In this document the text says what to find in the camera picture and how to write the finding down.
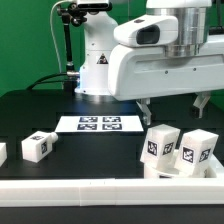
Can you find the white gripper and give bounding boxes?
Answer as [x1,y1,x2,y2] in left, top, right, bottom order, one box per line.
[108,15,224,126]

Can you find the white round stool seat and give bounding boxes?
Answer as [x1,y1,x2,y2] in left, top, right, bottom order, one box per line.
[143,149,214,180]

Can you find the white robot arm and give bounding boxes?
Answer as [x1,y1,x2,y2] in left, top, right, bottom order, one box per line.
[75,0,224,124]

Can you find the white marker sheet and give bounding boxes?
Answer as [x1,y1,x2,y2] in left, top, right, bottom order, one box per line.
[55,116,143,133]

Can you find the white L-shaped fence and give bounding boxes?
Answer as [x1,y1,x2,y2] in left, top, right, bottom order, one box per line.
[0,157,224,207]

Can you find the white block at left edge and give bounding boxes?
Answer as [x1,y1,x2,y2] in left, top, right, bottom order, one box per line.
[0,143,7,167]

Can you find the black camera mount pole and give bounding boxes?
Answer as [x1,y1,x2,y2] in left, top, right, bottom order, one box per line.
[57,3,87,93]

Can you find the black cables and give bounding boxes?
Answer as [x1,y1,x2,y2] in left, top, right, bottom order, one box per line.
[26,73,80,91]

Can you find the white cable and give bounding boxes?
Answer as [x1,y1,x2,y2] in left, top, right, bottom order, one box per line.
[49,0,72,74]

